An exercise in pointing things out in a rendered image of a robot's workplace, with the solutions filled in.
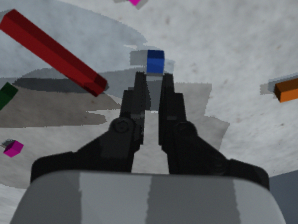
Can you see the green rod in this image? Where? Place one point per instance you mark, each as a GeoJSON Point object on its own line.
{"type": "Point", "coordinates": [7, 92]}

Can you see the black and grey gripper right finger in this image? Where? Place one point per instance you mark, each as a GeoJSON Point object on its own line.
{"type": "Point", "coordinates": [189, 154]}

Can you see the dark red rod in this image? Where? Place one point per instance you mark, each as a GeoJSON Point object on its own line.
{"type": "Point", "coordinates": [41, 44]}

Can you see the orange rod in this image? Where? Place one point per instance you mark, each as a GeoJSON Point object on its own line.
{"type": "Point", "coordinates": [287, 90]}

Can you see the small blue block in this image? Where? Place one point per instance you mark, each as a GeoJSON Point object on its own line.
{"type": "Point", "coordinates": [155, 61]}

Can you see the small magenta block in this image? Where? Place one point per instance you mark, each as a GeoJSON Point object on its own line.
{"type": "Point", "coordinates": [13, 149]}
{"type": "Point", "coordinates": [134, 1]}

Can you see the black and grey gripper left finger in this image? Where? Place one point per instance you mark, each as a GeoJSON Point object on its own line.
{"type": "Point", "coordinates": [113, 150]}

